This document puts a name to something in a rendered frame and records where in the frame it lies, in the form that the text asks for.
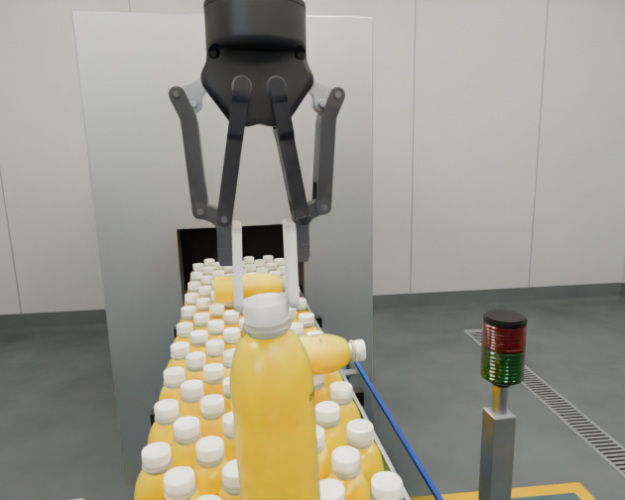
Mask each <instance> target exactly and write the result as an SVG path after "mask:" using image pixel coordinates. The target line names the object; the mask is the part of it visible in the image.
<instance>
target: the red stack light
mask: <svg viewBox="0 0 625 500"><path fill-rule="evenodd" d="M527 327H528V325H527V324H526V325H524V326H522V327H519V328H502V327H496V326H493V325H490V324H488V323H487V322H486V321H485V320H483V321H482V338H481V344H482V346H483V347H484V348H486V349H487V350H490V351H492V352H496V353H501V354H518V353H521V352H523V351H525V350H526V342H527Z"/></svg>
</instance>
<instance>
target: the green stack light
mask: <svg viewBox="0 0 625 500"><path fill-rule="evenodd" d="M525 356H526V350H525V351H523V352H521V353H518V354H501V353H496V352H492V351H490V350H487V349H486V348H484V347H483V346H482V344H481V357H480V375H481V377H482V378H483V379H485V380H486V381H488V382H491V383H493V384H497V385H504V386H512V385H517V384H520V383H521V382H523V380H524V371H525Z"/></svg>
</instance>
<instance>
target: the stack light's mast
mask: <svg viewBox="0 0 625 500"><path fill-rule="evenodd" d="M483 319H484V320H485V321H486V322H487V323H488V324H490V325H493V326H496V327H502V328H519V327H522V326H524V325H526V324H527V322H528V320H527V318H526V317H525V316H524V315H522V314H521V313H519V312H512V311H506V310H494V311H489V312H487V313H485V314H484V315H483ZM492 384H493V383H492ZM509 387H510V386H504V385H497V384H493V401H492V412H493V413H494V414H496V415H499V416H504V415H506V414H507V404H508V388H509Z"/></svg>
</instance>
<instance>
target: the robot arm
mask: <svg viewBox="0 0 625 500"><path fill-rule="evenodd" d="M203 11H204V28H205V47H206V61H205V65H204V67H203V69H202V71H201V74H200V78H199V79H197V80H195V81H193V82H191V83H188V84H186V85H184V86H182V87H179V86H173V87H171V88H170V90H169V98H170V100H171V102H172V104H173V106H174V108H175V110H176V112H177V114H178V116H179V118H180V120H181V127H182V134H183V142H184V150H185V158H186V165H187V180H188V187H189V195H190V203H191V210H192V214H193V216H194V217H195V218H197V219H202V220H205V221H208V222H211V223H212V224H214V226H215V227H216V231H217V259H218V263H219V265H220V267H225V266H232V272H233V304H234V310H235V312H236V313H239V312H242V311H243V268H242V226H241V222H240V221H239V220H233V222H232V217H233V209H234V202H235V195H236V188H237V180H238V173H239V165H240V158H241V150H242V143H243V137H244V130H245V127H251V126H255V125H263V126H266V127H273V132H274V136H275V139H276V143H277V148H278V153H279V158H280V163H281V168H282V173H283V178H284V182H285V187H286V192H287V197H288V202H289V207H290V212H291V216H292V219H291V218H284V220H283V237H284V258H285V278H286V296H287V297H288V299H289V305H290V308H292V309H296V308H297V307H299V306H300V300H299V277H298V263H300V262H308V261H309V258H310V255H311V253H310V223H311V221H312V220H313V219H314V218H316V217H318V216H321V215H325V214H328V213H329V212H330V211H331V201H332V183H333V165H334V147H335V129H336V118H337V115H338V113H339V110H340V108H341V105H342V103H343V101H344V98H345V92H344V90H343V89H342V88H341V87H335V88H332V87H330V86H328V85H325V84H323V83H321V82H319V81H317V80H315V79H313V72H312V70H311V68H310V66H309V64H308V60H307V27H306V3H305V2H304V1H303V0H204V2H203ZM206 92H207V93H208V95H209V96H210V97H211V99H212V100H213V101H214V103H215V104H216V105H217V107H218V108H219V109H220V110H221V112H222V113H223V114H224V116H225V117H226V118H227V120H228V121H229V123H228V131H227V139H226V146H225V154H224V162H223V170H222V178H221V185H220V193H219V201H218V206H216V205H213V204H210V203H208V196H207V188H206V180H205V172H204V164H203V156H202V147H201V140H200V132H199V125H198V120H197V117H196V114H195V113H198V112H199V111H200V110H201V109H202V101H201V100H202V96H203V95H204V94H205V93H206ZM307 94H310V95H311V97H312V109H313V110H314V111H315V112H317V116H316V120H315V131H314V153H313V174H312V200H311V201H309V202H307V198H306V193H305V188H304V183H303V178H302V172H301V167H300V162H299V157H298V152H297V147H296V142H295V133H294V127H293V122H292V116H293V115H294V113H295V112H296V110H297V109H298V108H299V106H300V105H301V103H302V102H303V100H304V99H305V97H306V96H307Z"/></svg>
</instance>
